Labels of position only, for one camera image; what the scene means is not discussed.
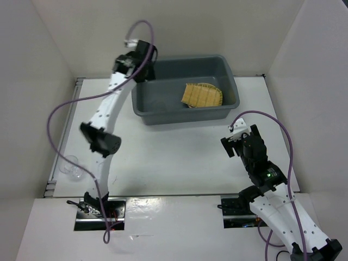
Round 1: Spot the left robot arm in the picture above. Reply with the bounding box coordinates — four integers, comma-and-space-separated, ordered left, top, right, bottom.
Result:
80, 40, 157, 218

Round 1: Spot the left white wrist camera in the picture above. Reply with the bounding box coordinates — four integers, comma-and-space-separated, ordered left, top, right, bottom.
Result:
124, 39, 139, 48

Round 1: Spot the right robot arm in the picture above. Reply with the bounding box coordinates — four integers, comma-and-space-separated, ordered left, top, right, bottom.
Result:
221, 119, 342, 260

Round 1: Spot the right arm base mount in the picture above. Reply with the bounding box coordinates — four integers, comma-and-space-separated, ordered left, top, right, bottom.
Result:
217, 194, 258, 229

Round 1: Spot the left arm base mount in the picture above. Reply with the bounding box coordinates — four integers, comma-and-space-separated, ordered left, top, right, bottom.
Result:
66, 198, 126, 231

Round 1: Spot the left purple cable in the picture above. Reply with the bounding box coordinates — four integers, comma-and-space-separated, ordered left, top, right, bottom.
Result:
46, 20, 156, 245

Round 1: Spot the woven bamboo basket tray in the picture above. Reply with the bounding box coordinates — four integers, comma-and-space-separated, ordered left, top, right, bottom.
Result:
181, 83, 223, 108

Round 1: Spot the grey plastic bin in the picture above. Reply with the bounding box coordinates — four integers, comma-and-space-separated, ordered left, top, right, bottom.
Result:
132, 54, 240, 126

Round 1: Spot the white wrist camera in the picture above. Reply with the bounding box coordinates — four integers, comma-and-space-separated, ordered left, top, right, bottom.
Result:
228, 118, 251, 141
124, 39, 139, 48

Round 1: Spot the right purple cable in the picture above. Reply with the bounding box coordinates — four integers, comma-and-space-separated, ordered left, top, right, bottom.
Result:
229, 110, 308, 261

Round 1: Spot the purple cable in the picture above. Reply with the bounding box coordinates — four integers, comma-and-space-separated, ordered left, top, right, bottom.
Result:
229, 110, 308, 261
46, 20, 156, 245

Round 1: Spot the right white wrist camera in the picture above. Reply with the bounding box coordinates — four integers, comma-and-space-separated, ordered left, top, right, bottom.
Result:
228, 118, 251, 141

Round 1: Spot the aluminium table edge rail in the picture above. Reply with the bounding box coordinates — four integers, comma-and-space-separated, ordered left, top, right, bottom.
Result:
43, 77, 85, 198

